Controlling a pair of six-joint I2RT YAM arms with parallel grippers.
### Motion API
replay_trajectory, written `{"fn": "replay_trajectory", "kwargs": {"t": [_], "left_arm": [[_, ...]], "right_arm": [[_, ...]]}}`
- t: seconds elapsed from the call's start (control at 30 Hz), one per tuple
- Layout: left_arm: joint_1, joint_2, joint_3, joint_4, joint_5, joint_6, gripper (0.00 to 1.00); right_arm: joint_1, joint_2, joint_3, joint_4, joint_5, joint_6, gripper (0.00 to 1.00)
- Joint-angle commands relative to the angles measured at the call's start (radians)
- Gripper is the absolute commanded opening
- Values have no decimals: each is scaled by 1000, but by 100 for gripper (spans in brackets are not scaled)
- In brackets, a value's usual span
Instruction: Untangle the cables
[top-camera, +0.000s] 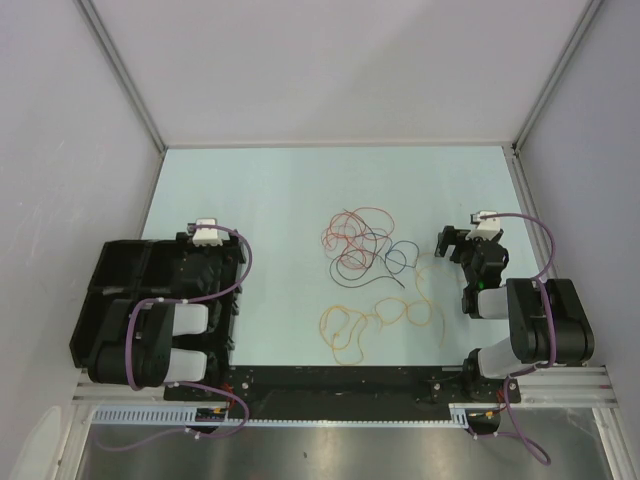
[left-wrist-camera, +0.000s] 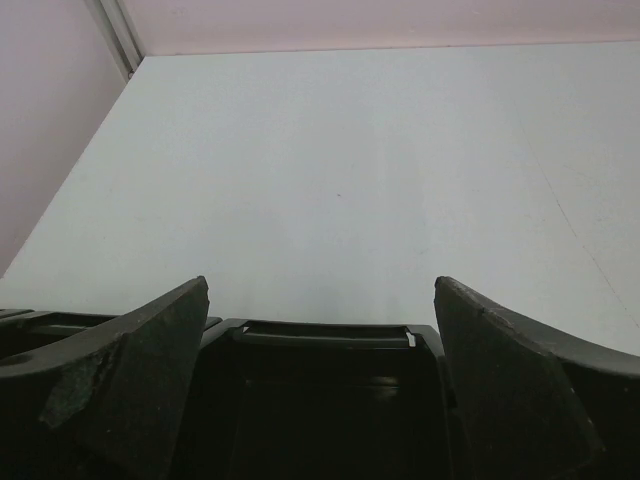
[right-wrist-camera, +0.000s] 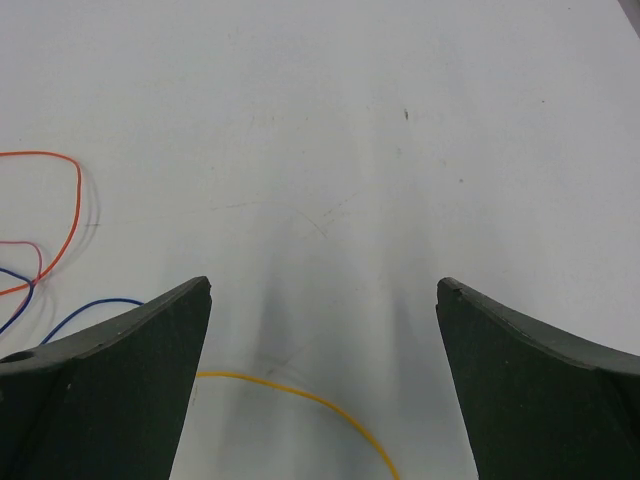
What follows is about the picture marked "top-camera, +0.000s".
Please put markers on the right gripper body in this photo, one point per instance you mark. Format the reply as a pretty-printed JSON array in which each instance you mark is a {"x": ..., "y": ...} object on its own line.
[{"x": 463, "y": 254}]

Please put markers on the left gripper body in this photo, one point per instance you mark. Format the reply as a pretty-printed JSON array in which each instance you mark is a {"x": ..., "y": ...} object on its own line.
[{"x": 214, "y": 255}]

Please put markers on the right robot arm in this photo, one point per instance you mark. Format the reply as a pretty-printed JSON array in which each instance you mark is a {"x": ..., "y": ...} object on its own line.
[{"x": 547, "y": 324}]

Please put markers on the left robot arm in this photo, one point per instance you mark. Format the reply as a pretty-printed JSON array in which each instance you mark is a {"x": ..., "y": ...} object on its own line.
[{"x": 159, "y": 312}]

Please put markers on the black compartment bin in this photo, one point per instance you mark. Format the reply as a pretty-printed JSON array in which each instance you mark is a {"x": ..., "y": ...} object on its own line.
[{"x": 126, "y": 270}]

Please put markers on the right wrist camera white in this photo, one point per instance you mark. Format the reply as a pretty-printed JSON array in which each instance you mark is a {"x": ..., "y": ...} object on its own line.
[{"x": 486, "y": 226}]

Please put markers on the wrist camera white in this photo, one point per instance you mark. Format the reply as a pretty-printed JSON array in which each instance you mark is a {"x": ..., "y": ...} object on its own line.
[
  {"x": 203, "y": 233},
  {"x": 486, "y": 226}
]

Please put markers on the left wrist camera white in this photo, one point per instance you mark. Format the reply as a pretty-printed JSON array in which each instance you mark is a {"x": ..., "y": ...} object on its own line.
[{"x": 203, "y": 233}]

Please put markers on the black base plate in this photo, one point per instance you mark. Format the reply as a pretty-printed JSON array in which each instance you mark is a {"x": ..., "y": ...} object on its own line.
[{"x": 365, "y": 393}]

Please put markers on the aluminium frame rail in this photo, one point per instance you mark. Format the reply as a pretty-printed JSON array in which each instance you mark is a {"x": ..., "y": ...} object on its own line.
[{"x": 558, "y": 387}]

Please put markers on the white slotted cable duct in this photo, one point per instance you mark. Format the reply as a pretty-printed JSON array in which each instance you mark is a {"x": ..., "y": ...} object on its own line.
[{"x": 190, "y": 417}]

